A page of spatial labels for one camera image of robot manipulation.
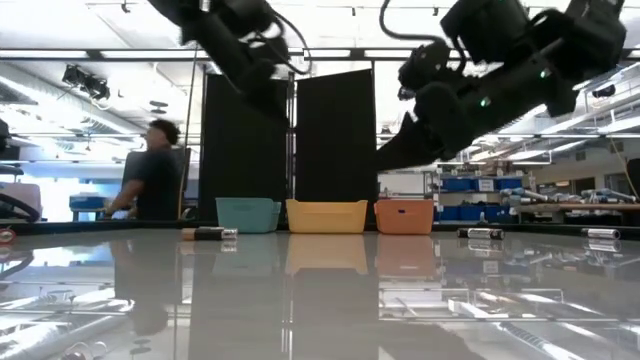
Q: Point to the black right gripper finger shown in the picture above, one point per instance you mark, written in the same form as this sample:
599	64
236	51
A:
410	147

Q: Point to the silver AA battery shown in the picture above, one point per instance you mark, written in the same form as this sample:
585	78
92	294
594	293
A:
600	233
480	233
230	234

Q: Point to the black copper-top battery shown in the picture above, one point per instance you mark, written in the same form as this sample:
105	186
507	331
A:
205	234

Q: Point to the red black battery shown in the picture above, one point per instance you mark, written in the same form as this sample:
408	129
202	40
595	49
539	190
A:
5	235

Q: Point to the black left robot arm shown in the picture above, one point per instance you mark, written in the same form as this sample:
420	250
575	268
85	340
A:
225	30

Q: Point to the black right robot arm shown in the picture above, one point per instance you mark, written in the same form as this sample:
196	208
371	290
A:
590	35

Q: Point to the blue storage bin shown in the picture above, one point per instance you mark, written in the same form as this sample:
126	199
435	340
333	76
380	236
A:
509	183
450	213
457	184
495	213

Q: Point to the orange plastic bin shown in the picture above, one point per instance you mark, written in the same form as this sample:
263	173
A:
404	217

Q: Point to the black folding screen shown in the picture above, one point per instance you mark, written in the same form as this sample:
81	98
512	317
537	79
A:
335	150

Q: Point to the yellow plastic bin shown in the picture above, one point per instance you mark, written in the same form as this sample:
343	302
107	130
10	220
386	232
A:
326	217

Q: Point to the wooden workbench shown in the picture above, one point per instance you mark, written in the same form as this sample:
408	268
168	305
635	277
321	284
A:
575	206

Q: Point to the teal plastic bin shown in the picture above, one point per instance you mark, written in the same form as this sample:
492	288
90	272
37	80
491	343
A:
247	216

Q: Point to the person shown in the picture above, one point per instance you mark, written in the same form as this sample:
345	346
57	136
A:
155	180

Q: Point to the blue box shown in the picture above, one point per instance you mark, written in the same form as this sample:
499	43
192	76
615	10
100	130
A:
87	202

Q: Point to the black ceiling light fixture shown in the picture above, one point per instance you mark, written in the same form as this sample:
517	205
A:
86	82

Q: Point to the black aluminium table frame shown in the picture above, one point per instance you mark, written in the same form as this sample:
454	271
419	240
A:
75	226

